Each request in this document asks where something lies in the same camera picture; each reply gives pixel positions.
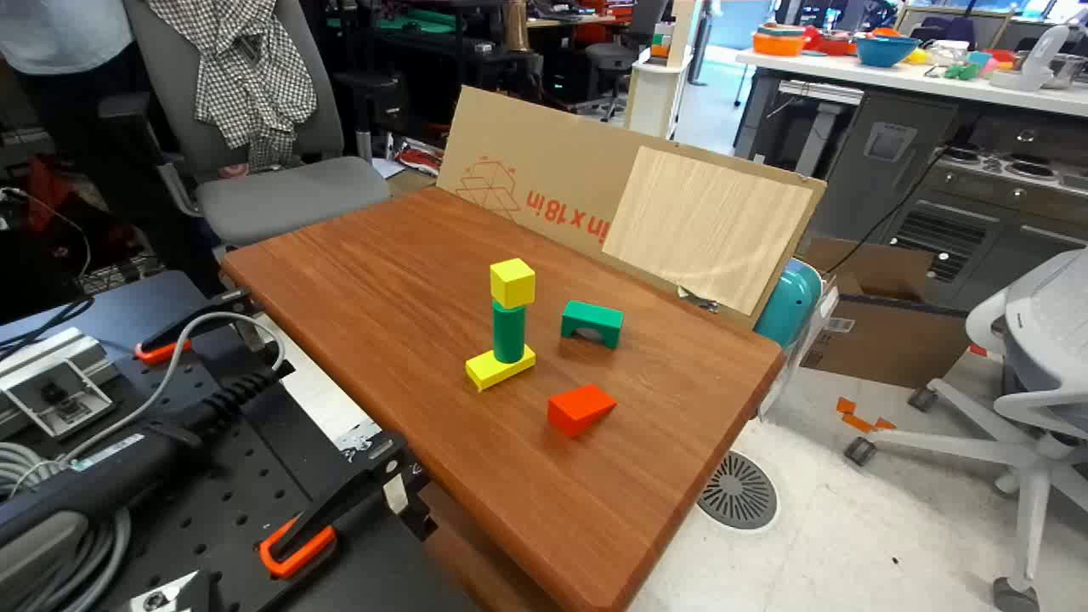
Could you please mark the yellow wooden cube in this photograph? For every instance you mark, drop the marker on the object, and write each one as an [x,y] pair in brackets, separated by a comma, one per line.
[510,284]

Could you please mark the green cylindrical block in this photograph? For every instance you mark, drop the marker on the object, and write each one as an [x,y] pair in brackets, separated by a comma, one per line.
[508,331]

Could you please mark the green arch block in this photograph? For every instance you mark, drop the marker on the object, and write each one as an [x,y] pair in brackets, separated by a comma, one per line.
[593,317]

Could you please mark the yellow flat rectangular block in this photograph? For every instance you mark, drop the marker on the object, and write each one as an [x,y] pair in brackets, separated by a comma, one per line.
[486,373]

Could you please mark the red wedge block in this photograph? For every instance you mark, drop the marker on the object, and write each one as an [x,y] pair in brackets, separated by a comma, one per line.
[577,410]

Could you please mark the light wooden board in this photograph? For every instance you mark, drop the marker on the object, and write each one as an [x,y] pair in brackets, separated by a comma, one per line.
[700,227]

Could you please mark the teal plastic bin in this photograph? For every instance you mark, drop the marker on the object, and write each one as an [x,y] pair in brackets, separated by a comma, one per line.
[787,304]

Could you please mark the round metal floor drain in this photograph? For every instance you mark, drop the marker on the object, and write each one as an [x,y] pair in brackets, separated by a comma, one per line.
[738,490]

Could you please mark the grey office chair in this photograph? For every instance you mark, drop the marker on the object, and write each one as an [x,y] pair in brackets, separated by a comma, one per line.
[282,193]

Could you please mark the black corrugated conduit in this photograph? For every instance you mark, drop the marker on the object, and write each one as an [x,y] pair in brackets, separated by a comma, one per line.
[227,395]

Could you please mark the cardboard box on floor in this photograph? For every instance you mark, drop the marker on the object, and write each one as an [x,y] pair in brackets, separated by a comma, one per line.
[886,342]

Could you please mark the large black orange bar clamp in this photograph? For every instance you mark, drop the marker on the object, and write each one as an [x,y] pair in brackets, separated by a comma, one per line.
[298,555]

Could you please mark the orange bowl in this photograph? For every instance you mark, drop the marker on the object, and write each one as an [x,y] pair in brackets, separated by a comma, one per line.
[781,42]

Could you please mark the patterned grey cloth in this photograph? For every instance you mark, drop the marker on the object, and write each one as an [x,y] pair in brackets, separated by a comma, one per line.
[251,80]

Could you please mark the small black orange bar clamp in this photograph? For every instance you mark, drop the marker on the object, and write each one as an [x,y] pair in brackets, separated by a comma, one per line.
[158,351]

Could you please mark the dark blue panel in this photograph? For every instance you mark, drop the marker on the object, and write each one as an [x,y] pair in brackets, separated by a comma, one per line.
[124,308]

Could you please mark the blue bowl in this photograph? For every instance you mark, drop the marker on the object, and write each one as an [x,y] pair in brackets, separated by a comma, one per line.
[886,50]

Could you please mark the white desk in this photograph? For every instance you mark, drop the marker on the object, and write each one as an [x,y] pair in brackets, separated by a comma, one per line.
[904,80]

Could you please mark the grey metal cabinet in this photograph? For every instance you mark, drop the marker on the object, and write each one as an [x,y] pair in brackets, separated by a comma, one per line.
[987,217]

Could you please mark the silver metal box device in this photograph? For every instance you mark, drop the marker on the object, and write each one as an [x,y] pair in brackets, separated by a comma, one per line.
[51,392]

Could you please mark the white office chair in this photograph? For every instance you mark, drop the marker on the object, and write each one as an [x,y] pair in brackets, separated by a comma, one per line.
[1050,328]

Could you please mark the person in white shirt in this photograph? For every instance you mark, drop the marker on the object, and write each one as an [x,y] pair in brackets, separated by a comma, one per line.
[54,28]

